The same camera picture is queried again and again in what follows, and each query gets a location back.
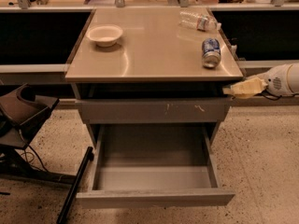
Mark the open middle drawer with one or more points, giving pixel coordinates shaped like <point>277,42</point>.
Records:
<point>153,165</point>

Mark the closed top drawer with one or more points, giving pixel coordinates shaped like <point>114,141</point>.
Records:
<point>124,111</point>

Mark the white bowl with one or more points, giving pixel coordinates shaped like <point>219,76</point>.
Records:
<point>104,35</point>

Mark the blue soda can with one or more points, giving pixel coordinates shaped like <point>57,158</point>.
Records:
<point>211,53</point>

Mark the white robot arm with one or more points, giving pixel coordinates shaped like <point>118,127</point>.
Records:
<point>281,80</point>

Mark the clear plastic water bottle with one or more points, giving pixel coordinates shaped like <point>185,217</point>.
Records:
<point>199,22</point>

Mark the taped gripper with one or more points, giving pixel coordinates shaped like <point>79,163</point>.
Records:
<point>275,82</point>

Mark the grey drawer cabinet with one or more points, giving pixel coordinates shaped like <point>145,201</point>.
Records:
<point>155,58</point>

